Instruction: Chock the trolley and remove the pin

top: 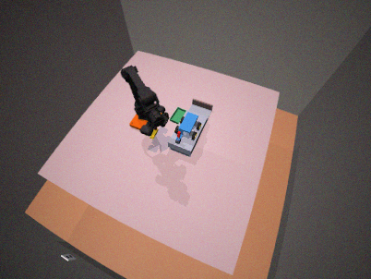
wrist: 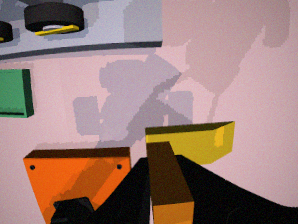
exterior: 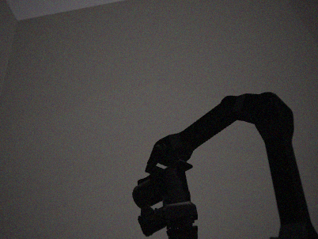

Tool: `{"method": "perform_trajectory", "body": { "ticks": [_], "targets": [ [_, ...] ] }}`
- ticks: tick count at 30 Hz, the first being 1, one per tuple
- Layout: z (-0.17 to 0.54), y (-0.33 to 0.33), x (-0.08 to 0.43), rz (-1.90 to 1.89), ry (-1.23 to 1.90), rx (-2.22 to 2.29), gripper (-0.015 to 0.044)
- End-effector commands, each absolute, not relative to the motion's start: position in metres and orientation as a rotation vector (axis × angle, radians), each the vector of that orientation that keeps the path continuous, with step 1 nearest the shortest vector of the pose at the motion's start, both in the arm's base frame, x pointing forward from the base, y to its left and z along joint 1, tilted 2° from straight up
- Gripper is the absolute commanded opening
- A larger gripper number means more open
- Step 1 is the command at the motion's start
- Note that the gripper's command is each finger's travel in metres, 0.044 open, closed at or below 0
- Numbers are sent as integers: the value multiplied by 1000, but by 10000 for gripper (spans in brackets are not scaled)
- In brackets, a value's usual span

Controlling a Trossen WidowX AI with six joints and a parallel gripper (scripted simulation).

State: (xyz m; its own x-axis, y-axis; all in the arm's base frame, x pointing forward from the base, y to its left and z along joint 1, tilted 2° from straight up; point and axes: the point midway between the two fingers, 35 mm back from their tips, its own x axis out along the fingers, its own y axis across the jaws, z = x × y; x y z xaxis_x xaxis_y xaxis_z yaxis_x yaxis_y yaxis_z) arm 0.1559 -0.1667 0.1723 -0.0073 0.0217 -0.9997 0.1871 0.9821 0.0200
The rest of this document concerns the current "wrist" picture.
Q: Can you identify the yellow wedge chock with orange handle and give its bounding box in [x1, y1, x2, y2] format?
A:
[145, 121, 235, 224]

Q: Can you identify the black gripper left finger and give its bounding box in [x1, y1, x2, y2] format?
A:
[82, 157, 150, 224]

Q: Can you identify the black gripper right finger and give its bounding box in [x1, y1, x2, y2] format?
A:
[176, 155, 298, 224]

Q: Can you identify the green tray floor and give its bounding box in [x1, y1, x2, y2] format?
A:
[0, 72, 24, 112]

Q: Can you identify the green tray rim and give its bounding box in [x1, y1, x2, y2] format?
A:
[0, 68, 33, 119]

